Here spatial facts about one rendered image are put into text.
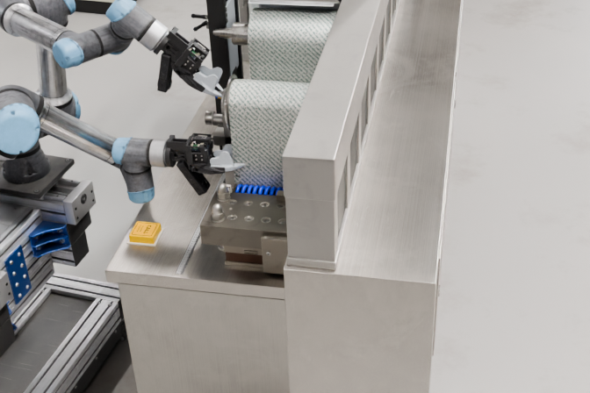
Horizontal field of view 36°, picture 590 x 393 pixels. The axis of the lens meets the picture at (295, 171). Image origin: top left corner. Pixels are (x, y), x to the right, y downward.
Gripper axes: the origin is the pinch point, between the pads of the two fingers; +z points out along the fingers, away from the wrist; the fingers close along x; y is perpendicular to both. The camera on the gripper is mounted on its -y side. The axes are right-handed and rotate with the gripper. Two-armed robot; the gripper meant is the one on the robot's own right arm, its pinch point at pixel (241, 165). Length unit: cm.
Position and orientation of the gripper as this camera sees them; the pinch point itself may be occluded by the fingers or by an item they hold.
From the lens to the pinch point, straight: 241.5
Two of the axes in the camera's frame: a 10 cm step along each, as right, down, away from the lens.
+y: -0.3, -8.4, -5.4
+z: 9.8, 0.7, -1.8
